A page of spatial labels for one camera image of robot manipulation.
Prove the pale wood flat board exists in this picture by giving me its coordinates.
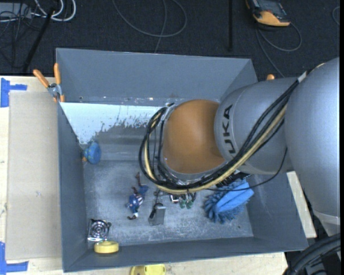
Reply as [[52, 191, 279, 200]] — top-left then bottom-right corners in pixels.
[[5, 90, 64, 261]]

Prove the blue fringed cleaning mitt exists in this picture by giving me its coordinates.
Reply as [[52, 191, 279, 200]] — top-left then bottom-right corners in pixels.
[[203, 179, 256, 225]]

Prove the blue and red action figure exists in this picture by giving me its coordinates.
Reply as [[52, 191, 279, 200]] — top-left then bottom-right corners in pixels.
[[125, 171, 150, 221]]

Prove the blue round toy animal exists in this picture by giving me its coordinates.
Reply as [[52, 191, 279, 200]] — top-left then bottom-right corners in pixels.
[[82, 140, 102, 165]]

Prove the yellow ring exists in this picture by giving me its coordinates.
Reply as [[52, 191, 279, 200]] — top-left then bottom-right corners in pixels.
[[93, 239, 120, 255]]

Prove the grey metal bin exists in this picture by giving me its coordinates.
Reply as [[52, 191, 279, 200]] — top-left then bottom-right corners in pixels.
[[54, 47, 310, 273]]

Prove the silver square metal grille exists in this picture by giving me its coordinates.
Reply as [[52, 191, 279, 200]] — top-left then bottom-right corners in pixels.
[[87, 218, 113, 243]]

